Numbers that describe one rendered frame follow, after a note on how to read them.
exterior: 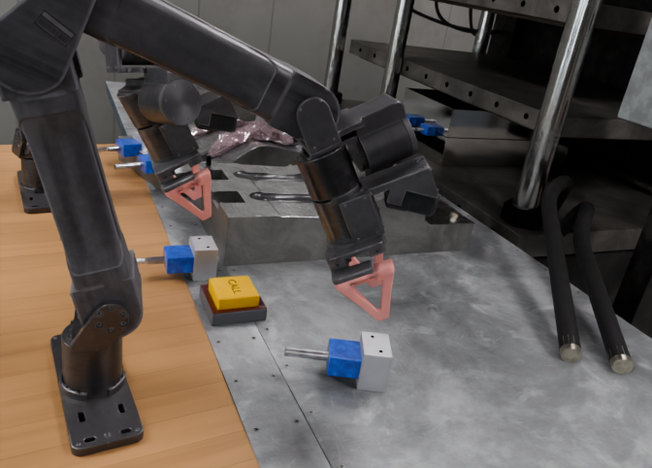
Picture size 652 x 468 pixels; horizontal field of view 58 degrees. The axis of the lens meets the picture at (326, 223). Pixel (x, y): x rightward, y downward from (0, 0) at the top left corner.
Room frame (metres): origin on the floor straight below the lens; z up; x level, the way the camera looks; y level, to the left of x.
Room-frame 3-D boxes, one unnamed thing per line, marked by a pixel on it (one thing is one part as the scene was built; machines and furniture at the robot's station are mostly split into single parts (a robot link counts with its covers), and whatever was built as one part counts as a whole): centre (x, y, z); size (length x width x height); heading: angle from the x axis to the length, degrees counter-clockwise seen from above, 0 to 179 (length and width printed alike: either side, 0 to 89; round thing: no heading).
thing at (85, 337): (0.53, 0.23, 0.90); 0.09 x 0.06 x 0.06; 21
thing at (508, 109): (2.04, -0.56, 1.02); 1.10 x 0.74 x 0.05; 27
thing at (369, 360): (0.62, -0.04, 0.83); 0.13 x 0.05 x 0.05; 94
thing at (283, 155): (1.36, 0.23, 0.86); 0.50 x 0.26 x 0.11; 134
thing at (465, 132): (1.93, -0.47, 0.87); 0.50 x 0.27 x 0.17; 117
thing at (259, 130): (1.36, 0.23, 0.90); 0.26 x 0.18 x 0.08; 134
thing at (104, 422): (0.53, 0.23, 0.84); 0.20 x 0.07 x 0.08; 32
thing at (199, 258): (0.80, 0.23, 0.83); 0.13 x 0.05 x 0.05; 116
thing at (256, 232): (1.08, -0.01, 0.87); 0.50 x 0.26 x 0.14; 117
